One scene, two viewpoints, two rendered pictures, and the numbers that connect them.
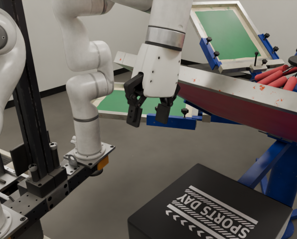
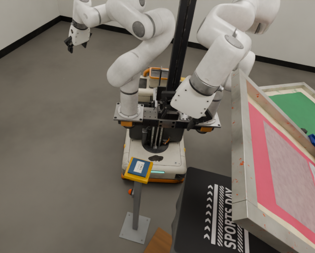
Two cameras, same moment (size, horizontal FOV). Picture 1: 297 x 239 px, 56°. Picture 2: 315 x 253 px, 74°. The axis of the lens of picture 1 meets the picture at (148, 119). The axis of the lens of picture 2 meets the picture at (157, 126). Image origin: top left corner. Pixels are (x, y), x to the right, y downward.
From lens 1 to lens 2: 46 cm
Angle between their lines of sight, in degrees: 47
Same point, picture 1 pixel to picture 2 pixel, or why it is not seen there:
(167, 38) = (195, 82)
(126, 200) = not seen: hidden behind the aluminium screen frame
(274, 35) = not seen: outside the picture
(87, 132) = not seen: hidden behind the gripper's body
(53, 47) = not seen: outside the picture
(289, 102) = (237, 187)
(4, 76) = (148, 49)
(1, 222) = (131, 113)
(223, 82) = (237, 138)
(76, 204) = (218, 143)
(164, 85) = (187, 108)
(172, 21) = (202, 73)
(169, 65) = (194, 99)
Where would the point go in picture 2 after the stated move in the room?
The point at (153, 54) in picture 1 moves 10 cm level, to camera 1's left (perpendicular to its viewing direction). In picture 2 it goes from (183, 86) to (164, 67)
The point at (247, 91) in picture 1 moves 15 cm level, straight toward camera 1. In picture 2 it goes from (236, 157) to (178, 160)
